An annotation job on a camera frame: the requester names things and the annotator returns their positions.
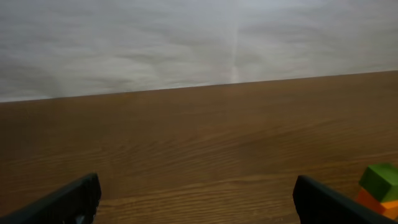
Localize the orange cube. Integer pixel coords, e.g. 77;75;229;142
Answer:
354;188;398;221

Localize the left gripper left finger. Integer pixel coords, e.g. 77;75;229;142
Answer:
0;172;103;224

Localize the green cube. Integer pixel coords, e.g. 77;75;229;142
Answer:
358;163;398;203

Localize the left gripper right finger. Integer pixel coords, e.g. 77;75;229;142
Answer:
292;174;398;224

